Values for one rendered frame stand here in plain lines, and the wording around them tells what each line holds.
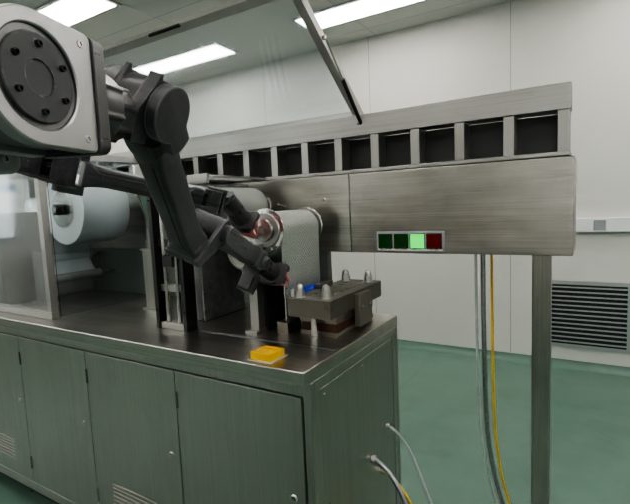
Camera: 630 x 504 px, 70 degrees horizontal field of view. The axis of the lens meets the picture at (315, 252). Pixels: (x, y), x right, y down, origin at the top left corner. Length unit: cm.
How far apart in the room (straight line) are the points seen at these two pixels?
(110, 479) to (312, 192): 135
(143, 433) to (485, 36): 361
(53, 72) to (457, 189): 131
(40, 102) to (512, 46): 380
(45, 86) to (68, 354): 164
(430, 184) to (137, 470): 145
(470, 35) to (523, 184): 273
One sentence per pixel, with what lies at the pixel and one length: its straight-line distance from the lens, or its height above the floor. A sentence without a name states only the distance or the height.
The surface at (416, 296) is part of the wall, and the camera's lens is 419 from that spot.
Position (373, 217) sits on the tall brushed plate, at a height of 127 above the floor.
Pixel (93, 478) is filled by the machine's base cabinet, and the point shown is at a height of 30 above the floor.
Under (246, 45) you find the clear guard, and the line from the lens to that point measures 174.
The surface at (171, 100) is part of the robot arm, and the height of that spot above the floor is 147.
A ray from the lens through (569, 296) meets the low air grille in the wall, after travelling 394.
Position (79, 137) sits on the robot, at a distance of 52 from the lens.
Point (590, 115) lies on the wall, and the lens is 392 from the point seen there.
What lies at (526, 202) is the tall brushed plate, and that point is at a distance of 156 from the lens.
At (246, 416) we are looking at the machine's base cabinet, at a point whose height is 72.
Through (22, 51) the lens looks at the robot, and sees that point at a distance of 50.
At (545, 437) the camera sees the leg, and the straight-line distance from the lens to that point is 192.
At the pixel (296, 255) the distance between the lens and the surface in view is 159.
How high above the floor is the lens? 132
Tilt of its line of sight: 6 degrees down
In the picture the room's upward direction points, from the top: 3 degrees counter-clockwise
